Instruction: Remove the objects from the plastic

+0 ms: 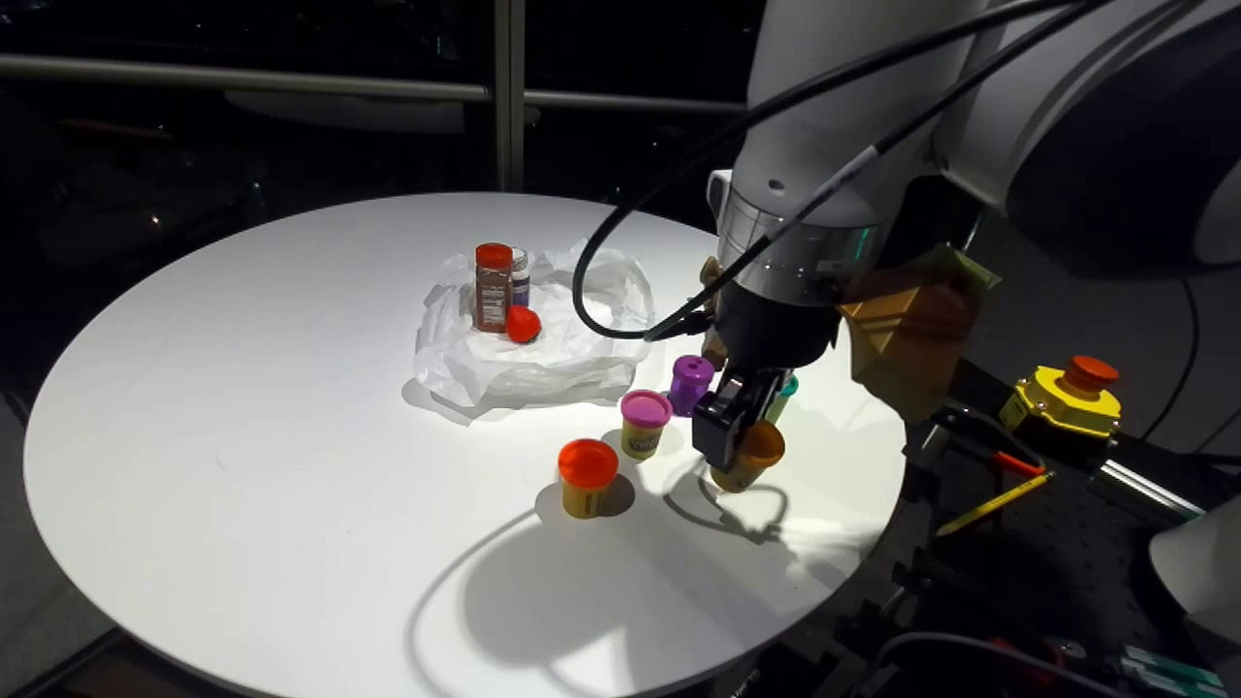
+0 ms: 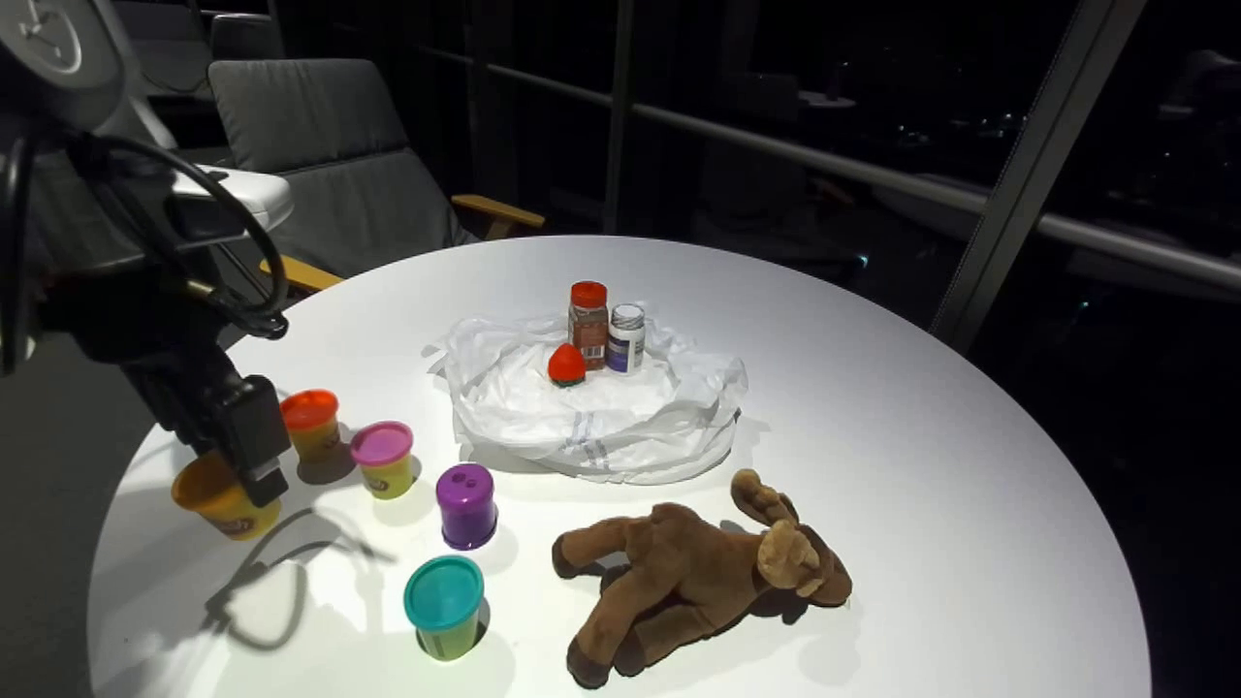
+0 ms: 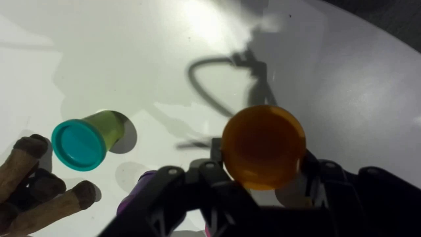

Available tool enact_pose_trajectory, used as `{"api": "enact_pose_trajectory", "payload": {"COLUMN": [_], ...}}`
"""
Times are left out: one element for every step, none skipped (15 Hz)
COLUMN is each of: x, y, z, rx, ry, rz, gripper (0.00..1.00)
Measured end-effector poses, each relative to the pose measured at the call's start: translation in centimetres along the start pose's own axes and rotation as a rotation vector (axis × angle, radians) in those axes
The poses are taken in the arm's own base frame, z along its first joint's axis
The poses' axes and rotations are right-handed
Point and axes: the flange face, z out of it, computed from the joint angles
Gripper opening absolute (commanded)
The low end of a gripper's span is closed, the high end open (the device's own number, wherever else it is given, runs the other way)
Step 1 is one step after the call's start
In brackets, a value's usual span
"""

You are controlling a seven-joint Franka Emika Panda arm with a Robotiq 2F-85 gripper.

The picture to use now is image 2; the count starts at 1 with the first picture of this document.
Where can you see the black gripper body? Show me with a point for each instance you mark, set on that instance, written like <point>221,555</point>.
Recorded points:
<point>155,344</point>

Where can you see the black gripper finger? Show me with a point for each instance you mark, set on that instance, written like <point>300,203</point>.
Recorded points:
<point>215,437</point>
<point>260,446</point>

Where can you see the orange lid dough tub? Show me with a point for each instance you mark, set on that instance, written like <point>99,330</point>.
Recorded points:
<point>317,423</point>

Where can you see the amber lid dough tub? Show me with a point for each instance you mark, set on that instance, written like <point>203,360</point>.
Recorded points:
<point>207,498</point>

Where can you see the magenta lid dough tub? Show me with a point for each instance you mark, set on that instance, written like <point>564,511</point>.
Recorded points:
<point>384,459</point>

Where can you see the purple dough tub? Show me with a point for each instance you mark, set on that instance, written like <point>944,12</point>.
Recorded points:
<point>468,507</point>

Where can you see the teal lid dough tub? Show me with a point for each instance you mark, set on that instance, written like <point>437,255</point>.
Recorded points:
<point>449,608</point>

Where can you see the tall spice jar red lid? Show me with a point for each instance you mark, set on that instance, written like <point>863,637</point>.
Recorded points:
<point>592,325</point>

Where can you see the brown plush moose toy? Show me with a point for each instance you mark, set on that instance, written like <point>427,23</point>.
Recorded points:
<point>684,577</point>

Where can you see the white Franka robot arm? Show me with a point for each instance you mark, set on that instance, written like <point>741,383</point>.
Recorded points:
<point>64,141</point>

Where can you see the wooden chair armrest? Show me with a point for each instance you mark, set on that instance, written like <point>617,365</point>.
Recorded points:
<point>497,212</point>
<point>308,273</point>

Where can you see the grey upholstered chair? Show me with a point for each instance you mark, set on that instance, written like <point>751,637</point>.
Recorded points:
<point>334,158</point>

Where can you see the small red ball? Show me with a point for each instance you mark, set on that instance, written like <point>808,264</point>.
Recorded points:
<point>568,365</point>

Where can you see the clear plastic bag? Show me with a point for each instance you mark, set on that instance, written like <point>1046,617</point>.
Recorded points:
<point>621,420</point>

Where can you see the small white bottle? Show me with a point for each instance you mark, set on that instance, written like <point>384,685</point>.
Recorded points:
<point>625,335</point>

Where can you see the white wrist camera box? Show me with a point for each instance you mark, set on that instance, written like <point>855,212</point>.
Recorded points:
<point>237,197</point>

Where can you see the dark window post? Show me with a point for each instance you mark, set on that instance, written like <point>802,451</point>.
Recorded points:
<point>621,104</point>

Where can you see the horizontal metal window rail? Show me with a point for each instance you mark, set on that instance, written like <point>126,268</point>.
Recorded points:
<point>838,167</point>

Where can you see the grey window post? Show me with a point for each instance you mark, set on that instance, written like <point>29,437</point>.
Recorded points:
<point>1032,167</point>

